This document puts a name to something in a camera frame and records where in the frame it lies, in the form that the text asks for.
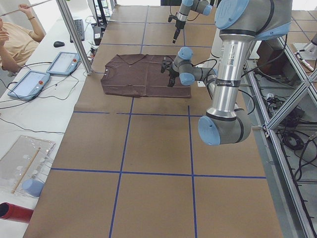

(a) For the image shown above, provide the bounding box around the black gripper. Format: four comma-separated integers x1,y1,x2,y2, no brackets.
167,69,179,87
172,19,186,44

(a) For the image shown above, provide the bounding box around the dark brown t-shirt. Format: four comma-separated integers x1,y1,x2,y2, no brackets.
101,54,191,98

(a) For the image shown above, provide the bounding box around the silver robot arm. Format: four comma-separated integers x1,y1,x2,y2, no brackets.
161,0,292,146
168,0,212,44

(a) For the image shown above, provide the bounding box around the small black box white label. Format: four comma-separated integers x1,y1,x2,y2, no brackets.
93,26,103,46

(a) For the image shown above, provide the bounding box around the black keyboard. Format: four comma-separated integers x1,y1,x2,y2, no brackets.
73,19,85,41

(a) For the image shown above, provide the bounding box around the far blue teach pendant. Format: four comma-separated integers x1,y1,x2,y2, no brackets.
47,52,80,76

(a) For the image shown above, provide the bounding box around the blue teach pendant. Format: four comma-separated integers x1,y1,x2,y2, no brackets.
7,70,50,101
47,52,80,76

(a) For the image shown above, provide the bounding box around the black computer mouse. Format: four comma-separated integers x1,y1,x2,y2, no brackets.
53,41,65,48

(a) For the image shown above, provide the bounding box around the near blue teach pendant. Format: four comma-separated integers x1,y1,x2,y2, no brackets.
7,70,50,101

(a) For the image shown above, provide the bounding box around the person in beige shirt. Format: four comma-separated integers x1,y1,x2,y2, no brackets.
0,4,45,73

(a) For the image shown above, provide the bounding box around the wooden stick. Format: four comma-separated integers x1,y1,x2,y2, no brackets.
11,147,41,193

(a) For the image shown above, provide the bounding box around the clear plastic bag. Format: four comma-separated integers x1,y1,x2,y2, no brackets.
0,135,55,197

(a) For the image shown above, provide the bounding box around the light blue cup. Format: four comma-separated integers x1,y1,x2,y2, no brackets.
22,178,44,197

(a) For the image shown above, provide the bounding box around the red cylinder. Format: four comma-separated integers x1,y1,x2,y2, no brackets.
0,202,34,223

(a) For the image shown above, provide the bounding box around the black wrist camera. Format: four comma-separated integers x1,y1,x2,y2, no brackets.
168,14,177,23
160,59,173,73

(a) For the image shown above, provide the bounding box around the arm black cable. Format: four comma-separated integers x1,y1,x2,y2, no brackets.
190,58,261,105
169,4,201,22

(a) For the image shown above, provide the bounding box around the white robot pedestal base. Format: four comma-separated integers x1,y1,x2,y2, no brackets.
198,28,222,93

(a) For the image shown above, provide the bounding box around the aluminium frame post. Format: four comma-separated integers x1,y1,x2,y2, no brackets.
56,0,93,75

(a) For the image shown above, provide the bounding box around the aluminium support frame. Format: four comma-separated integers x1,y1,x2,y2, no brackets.
243,29,317,238

